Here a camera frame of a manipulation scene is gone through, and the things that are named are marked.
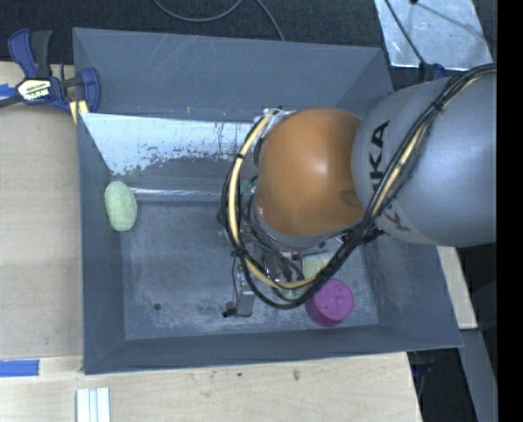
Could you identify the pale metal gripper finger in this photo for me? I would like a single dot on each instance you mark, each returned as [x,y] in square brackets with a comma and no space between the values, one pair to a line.
[246,304]

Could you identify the pale yellow sponge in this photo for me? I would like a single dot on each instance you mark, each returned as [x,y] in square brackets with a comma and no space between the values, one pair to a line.
[314,265]

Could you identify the purple plastic cup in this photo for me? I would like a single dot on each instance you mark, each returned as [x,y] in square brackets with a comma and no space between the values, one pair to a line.
[330,303]

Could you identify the grey metal bin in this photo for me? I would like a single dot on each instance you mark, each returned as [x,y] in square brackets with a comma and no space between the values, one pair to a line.
[177,271]

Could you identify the pale green oval toy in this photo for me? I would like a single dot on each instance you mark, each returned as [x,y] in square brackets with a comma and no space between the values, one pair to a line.
[120,207]

